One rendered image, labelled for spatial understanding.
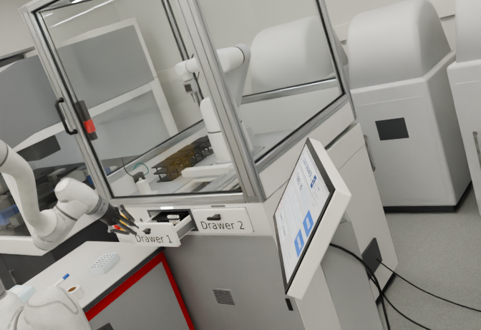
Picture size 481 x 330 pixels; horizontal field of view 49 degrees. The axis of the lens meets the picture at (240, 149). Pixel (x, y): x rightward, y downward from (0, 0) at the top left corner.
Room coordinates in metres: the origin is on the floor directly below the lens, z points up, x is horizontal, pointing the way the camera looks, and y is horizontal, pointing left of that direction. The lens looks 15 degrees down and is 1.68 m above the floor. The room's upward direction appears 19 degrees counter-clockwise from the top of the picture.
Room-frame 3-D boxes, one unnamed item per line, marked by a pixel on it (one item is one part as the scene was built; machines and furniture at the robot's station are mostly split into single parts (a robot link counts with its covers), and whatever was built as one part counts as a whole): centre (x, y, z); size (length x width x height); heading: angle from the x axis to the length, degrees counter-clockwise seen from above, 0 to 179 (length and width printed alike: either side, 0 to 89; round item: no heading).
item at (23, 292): (2.27, 1.18, 0.78); 0.15 x 0.10 x 0.04; 52
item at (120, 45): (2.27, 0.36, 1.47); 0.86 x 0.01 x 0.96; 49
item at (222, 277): (2.61, 0.06, 0.40); 1.03 x 0.95 x 0.80; 49
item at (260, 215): (2.62, 0.06, 0.87); 1.02 x 0.95 x 0.14; 49
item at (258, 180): (2.62, 0.06, 1.47); 1.02 x 0.95 x 1.04; 49
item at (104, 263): (2.29, 0.77, 0.78); 0.12 x 0.08 x 0.04; 154
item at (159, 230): (2.19, 0.49, 0.87); 0.29 x 0.02 x 0.11; 49
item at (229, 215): (2.07, 0.17, 0.87); 0.29 x 0.02 x 0.11; 49
